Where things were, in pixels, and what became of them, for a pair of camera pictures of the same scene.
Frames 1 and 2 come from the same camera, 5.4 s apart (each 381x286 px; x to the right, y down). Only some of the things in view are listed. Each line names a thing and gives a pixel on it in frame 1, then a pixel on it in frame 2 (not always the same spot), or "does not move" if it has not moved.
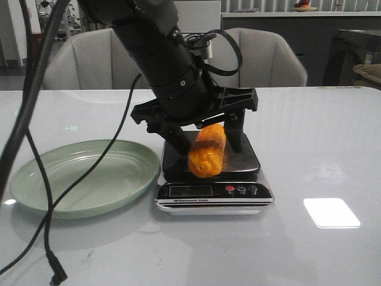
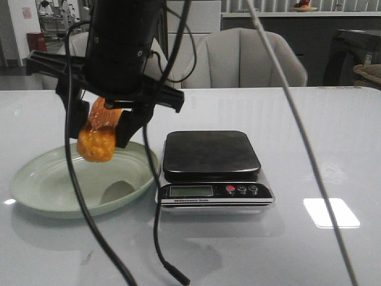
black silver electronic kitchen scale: (241, 188) does not move
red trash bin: (34, 42) does not move
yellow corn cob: (205, 157) -> (97, 138)
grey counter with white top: (311, 33) does not move
